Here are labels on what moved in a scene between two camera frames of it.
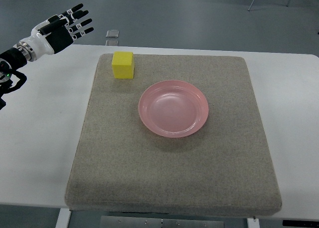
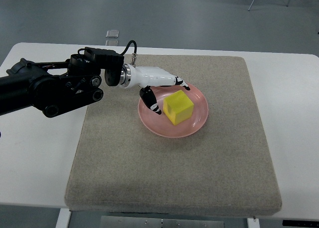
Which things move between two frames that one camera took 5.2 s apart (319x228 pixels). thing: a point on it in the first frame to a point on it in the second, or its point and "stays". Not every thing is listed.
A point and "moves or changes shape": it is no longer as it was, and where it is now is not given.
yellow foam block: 123,65 moves or changes shape
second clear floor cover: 112,42 stays
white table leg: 64,218 stays
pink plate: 173,109 stays
